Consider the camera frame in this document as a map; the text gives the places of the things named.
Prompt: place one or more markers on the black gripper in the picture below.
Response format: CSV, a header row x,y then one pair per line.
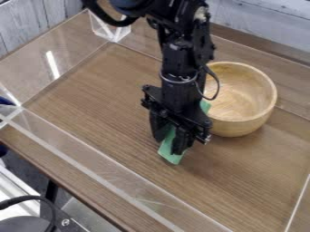
x,y
192,124

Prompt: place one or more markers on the clear acrylic corner bracket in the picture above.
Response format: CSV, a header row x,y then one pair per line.
x,y
108,32

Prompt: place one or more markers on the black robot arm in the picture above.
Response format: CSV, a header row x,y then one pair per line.
x,y
181,25

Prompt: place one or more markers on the clear acrylic tray wall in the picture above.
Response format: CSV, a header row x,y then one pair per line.
x,y
92,129

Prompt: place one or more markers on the wooden bowl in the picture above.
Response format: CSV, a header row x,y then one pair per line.
x,y
246,99

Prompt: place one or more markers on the green rectangular block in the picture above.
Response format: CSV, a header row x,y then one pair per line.
x,y
165,144

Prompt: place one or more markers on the black table leg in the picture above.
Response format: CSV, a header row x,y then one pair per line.
x,y
50,191

